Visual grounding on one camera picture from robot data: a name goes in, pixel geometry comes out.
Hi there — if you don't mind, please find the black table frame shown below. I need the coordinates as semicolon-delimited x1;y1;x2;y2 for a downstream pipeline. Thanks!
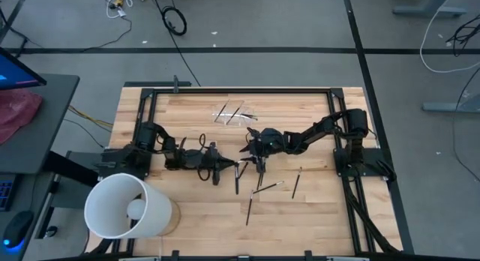
85;86;416;261

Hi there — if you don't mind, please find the black computer mouse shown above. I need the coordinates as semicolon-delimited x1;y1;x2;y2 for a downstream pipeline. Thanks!
1;209;35;250

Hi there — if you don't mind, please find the tangled black floor cable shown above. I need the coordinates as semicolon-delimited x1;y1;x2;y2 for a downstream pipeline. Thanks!
445;13;480;59

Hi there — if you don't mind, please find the white floor cable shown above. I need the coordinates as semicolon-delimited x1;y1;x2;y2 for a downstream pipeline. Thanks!
418;5;480;74

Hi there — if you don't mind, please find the grey desk foot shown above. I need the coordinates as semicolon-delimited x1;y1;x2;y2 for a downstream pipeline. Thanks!
391;0;469;19
421;100;480;113

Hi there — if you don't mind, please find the thick black makeup brush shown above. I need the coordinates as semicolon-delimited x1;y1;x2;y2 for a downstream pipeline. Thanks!
234;160;241;196

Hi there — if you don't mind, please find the red cloth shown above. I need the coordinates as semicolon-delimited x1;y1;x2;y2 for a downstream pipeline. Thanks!
0;88;44;145

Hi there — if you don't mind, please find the white paper cup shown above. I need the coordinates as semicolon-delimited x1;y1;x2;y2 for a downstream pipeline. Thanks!
83;172;182;240

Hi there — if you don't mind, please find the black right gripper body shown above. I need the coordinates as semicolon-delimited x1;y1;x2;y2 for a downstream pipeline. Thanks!
250;127;288;176

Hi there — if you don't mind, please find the yellow floor cable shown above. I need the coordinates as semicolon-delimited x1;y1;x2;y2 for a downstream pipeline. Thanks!
67;104;114;129

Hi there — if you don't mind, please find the black keyboard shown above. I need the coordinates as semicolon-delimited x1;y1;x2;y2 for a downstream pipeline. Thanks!
0;173;19;212

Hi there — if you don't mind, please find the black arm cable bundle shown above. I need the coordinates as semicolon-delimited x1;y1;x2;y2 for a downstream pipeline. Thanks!
343;170;401;254

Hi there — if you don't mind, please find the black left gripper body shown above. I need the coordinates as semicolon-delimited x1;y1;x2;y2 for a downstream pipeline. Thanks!
193;141;227;186

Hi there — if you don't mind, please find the thin black makeup brush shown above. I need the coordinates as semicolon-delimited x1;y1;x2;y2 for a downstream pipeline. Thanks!
214;101;230;123

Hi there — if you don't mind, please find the white cable bundle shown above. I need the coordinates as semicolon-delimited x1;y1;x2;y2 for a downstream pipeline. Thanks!
99;0;147;20

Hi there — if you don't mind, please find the clear acrylic organiser box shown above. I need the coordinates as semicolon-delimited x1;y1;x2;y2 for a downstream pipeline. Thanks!
211;98;260;128

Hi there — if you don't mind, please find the computer monitor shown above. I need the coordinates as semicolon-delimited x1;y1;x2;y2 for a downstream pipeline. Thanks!
0;46;48;92

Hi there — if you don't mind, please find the coiled black floor cable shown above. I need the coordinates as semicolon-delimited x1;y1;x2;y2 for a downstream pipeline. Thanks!
151;0;203;88

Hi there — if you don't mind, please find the white light bulb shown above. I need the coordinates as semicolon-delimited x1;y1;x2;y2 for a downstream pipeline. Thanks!
126;198;147;221

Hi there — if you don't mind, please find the black desk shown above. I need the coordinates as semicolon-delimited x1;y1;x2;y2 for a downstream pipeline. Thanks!
0;73;101;242

